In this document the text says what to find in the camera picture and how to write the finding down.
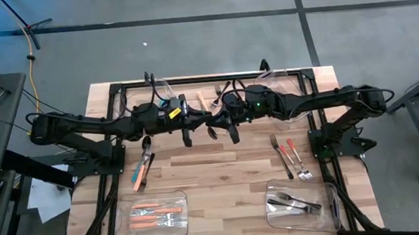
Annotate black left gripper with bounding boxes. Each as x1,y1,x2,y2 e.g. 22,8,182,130
132,98,217,152

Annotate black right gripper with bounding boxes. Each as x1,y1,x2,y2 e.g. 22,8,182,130
203,83,286,147

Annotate white paper sheets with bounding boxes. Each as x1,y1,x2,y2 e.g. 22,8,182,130
23,162,74,225

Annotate black support beam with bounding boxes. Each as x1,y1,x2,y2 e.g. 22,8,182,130
0,144,77,194

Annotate black tripod stand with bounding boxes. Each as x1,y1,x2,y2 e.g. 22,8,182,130
0,0,56,53

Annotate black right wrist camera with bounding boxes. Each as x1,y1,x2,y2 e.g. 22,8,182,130
224,91,241,111

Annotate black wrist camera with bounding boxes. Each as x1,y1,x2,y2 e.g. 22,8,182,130
164,93,190,118
224,91,241,111

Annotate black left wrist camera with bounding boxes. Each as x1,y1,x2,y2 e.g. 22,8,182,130
164,93,190,118

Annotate black aluminium frame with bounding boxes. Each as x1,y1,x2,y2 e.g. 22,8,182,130
50,59,386,235

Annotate teal-handled fork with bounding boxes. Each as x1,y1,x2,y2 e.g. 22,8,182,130
127,143,156,184

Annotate yellow cable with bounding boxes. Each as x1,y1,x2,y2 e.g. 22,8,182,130
0,0,45,139

